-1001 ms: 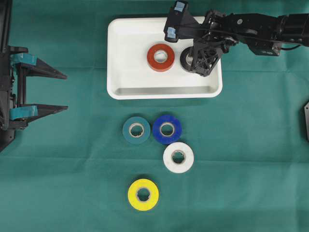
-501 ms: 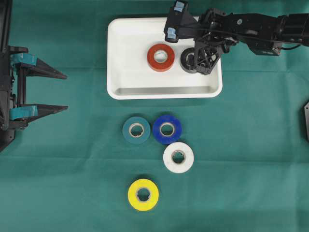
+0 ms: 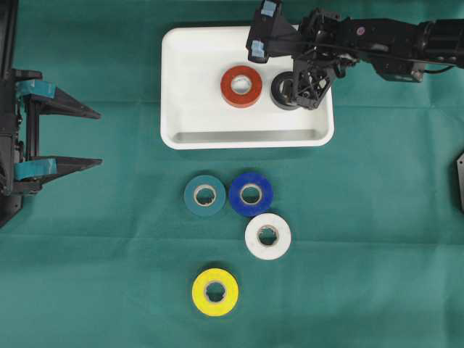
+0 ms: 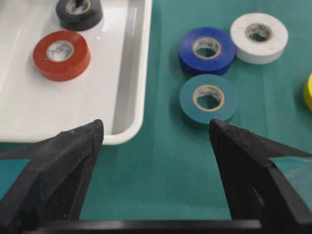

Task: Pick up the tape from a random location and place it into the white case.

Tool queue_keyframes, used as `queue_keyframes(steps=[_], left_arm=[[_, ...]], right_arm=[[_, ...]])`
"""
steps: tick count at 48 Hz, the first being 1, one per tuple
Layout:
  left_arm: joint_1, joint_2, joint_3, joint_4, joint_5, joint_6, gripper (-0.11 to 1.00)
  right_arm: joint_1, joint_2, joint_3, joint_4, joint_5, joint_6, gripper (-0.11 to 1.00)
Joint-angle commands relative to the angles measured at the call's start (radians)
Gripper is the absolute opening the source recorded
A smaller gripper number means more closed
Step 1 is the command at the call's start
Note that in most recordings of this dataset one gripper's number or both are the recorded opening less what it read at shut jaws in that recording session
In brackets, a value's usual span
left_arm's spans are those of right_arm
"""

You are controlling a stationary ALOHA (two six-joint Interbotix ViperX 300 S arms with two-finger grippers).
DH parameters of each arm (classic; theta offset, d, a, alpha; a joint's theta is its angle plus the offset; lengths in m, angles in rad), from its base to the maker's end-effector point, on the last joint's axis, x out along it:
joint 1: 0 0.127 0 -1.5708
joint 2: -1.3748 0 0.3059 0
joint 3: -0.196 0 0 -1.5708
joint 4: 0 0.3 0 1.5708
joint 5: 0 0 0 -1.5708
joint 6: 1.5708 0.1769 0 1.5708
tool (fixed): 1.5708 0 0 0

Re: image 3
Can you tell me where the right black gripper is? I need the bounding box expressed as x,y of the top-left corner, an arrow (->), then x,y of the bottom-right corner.
290,9 -> 357,109

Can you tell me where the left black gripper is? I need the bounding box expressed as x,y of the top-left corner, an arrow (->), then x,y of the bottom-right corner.
0,68 -> 103,196

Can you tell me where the black tape roll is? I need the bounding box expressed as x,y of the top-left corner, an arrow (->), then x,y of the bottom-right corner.
270,71 -> 299,111

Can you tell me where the red tape roll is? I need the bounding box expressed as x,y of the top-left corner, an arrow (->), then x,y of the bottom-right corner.
220,65 -> 262,108

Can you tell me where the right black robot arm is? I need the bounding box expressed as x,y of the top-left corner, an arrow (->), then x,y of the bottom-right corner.
284,9 -> 463,109

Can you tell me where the white plastic tray case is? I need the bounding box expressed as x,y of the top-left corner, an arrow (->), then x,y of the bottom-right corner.
160,26 -> 334,149

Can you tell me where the blue tape roll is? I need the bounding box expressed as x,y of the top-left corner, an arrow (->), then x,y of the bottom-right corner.
228,172 -> 273,217

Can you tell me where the teal tape roll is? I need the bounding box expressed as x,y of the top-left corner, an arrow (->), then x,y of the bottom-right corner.
183,175 -> 226,217

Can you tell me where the white tape roll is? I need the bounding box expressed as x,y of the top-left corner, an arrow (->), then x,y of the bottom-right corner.
245,213 -> 292,260

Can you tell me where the yellow tape roll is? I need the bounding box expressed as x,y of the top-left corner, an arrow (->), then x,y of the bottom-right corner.
191,268 -> 239,317

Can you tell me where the green table cloth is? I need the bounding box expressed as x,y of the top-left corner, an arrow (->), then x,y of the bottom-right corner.
1,1 -> 463,347

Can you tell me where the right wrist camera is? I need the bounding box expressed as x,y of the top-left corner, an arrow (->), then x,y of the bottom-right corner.
246,1 -> 301,64

